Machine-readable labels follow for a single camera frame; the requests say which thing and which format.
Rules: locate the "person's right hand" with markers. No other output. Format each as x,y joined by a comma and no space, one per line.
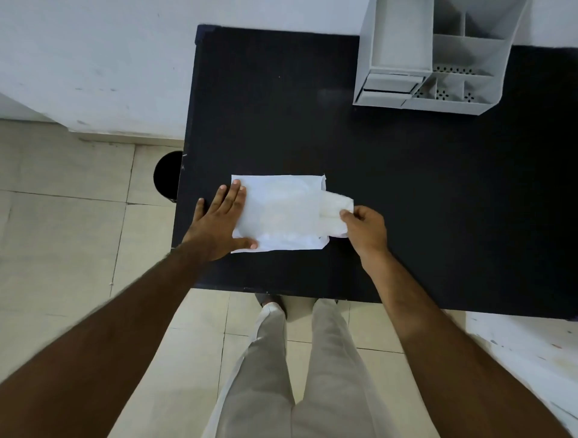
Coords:
368,232

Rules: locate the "person's left hand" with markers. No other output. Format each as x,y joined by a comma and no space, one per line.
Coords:
213,230

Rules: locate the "person's right thumb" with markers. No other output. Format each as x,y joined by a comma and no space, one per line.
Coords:
347,219

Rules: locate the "person's left thumb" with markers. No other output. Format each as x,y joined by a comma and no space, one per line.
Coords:
244,245

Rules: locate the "person's left little finger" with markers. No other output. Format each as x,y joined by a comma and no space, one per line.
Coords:
200,209

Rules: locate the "person's left middle finger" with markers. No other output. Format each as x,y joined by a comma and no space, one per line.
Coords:
233,193

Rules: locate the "white paper insert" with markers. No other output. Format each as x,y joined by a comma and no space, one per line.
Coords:
332,207

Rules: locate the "white paper envelope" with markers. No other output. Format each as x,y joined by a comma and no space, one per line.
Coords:
280,212

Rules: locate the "person's left forearm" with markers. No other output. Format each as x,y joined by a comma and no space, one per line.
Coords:
104,343

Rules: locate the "person's right forearm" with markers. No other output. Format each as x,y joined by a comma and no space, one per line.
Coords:
447,356

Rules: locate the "black round bin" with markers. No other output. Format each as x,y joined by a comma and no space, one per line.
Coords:
166,177

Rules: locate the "dark shoe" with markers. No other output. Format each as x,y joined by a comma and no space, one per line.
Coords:
266,299

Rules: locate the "light grey trousers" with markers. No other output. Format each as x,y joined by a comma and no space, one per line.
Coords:
325,383

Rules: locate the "grey plastic desk organizer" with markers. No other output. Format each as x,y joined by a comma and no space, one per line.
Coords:
451,58

